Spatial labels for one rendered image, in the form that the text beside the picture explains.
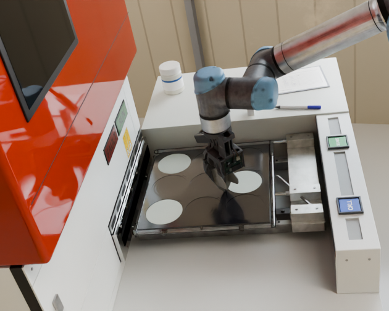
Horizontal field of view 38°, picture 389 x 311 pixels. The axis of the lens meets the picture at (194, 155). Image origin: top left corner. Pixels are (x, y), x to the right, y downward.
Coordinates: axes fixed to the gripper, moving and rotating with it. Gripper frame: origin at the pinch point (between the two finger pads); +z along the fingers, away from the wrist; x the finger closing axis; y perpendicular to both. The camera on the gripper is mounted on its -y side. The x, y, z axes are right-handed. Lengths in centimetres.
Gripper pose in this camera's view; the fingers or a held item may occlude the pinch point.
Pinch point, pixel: (223, 185)
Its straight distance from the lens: 152.3
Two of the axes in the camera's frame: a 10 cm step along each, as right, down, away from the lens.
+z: 1.7, 8.1, 5.7
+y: 5.0, 4.3, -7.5
